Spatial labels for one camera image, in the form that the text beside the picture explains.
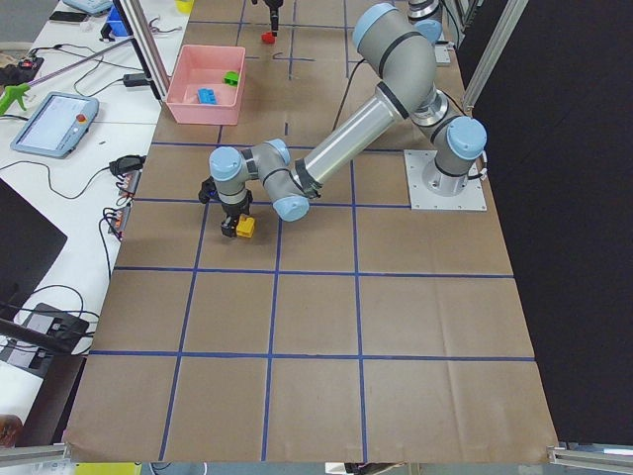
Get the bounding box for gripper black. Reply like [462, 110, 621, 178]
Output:
[264, 0, 284, 38]
[220, 190, 253, 238]

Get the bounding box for yellow toy block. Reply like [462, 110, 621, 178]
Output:
[235, 215, 256, 238]

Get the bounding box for red toy block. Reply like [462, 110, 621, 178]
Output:
[261, 32, 276, 45]

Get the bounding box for green toy block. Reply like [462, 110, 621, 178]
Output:
[223, 70, 240, 87]

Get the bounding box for blue toy block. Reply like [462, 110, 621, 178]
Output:
[197, 88, 219, 105]

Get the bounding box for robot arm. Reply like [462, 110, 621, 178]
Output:
[262, 0, 441, 46]
[198, 3, 488, 238]

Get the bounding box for pink plastic box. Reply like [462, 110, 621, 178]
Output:
[166, 45, 246, 126]

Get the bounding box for grey usb hub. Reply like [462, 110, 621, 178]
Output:
[116, 170, 141, 198]
[104, 205, 131, 238]

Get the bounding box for black power adapter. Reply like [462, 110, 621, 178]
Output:
[122, 73, 148, 88]

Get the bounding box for blue storage bin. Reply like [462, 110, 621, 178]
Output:
[102, 6, 129, 41]

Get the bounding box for teach pendant tablet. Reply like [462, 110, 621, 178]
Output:
[10, 92, 100, 158]

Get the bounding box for reacher grabber tool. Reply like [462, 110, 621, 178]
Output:
[0, 37, 134, 115]

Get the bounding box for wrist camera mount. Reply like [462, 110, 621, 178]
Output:
[198, 177, 218, 204]

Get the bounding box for aluminium frame post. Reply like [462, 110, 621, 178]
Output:
[113, 0, 170, 101]

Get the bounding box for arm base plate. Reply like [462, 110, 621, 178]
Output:
[404, 149, 488, 212]
[423, 30, 451, 66]

